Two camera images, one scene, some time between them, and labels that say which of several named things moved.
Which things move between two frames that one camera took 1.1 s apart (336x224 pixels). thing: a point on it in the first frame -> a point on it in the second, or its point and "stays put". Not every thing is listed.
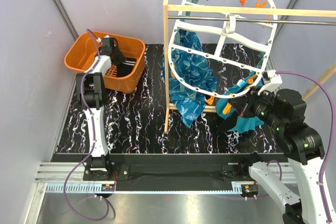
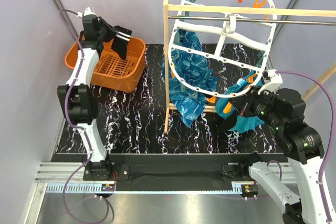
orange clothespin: x=210 y=100 stays put
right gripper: x=240 y=107 stays put
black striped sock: x=126 y=67 -> x=121 y=42
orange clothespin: x=227 y=109 stays put
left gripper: x=122 y=57 -> x=112 y=32
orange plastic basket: x=87 y=45 stays put
